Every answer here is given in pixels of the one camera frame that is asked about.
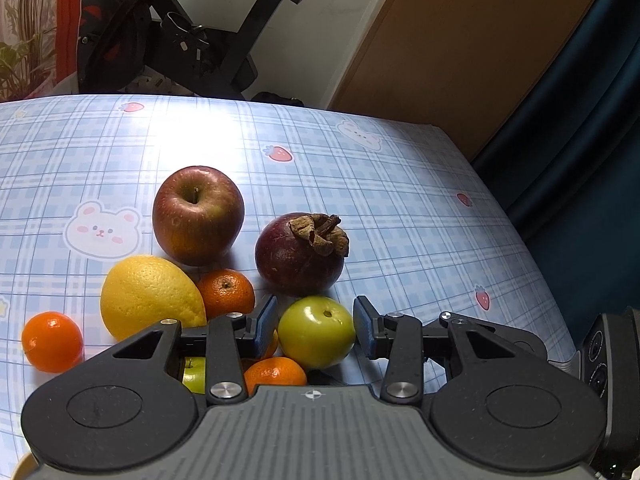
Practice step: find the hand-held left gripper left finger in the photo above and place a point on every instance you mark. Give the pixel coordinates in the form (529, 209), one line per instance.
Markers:
(266, 330)

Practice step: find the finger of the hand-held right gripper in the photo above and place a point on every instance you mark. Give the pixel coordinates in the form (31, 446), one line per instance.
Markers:
(530, 345)

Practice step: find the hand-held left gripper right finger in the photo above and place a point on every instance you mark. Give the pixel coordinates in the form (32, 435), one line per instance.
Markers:
(364, 330)

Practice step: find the small orange tangerine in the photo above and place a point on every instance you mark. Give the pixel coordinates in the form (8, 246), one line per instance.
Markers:
(52, 341)
(275, 344)
(275, 375)
(225, 295)

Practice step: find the green jujube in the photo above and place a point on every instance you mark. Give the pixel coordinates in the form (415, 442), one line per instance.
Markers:
(315, 332)
(195, 375)

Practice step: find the purple mangosteen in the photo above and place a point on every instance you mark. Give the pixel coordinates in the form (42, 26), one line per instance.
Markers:
(295, 260)

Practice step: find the yellow lemon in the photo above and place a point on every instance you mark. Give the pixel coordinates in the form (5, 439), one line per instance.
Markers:
(145, 295)

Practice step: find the red apple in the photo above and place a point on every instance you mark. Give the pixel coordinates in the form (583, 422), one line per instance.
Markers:
(197, 220)

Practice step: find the cream oval plate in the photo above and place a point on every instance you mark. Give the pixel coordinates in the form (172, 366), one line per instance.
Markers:
(25, 470)

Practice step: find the dark blue curtain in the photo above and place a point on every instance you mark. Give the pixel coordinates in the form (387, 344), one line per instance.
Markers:
(575, 160)

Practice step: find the brown wooden door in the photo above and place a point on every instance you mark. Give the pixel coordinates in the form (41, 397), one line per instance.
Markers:
(450, 35)

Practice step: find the black exercise bike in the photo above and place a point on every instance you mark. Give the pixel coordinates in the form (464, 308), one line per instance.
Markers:
(120, 35)

